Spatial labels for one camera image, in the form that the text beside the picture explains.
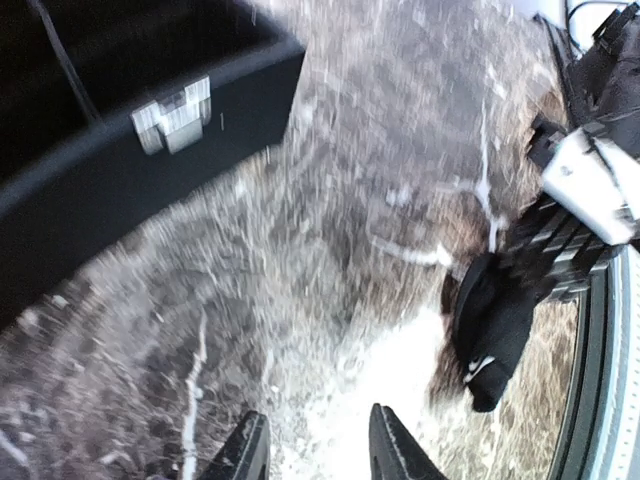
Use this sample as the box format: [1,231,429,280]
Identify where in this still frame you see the black sock white stripes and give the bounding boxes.
[452,252,553,413]

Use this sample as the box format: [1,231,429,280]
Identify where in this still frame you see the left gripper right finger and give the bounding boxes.
[369,403,447,480]

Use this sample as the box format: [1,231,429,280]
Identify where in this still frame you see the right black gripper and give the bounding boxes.
[500,116,619,297]

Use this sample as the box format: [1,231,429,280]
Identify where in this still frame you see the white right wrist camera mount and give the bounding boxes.
[542,128,639,246]

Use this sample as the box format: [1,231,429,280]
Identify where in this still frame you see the black display case box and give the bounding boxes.
[1,1,306,326]

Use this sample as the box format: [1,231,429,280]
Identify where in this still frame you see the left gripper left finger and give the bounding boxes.
[198,410,270,480]

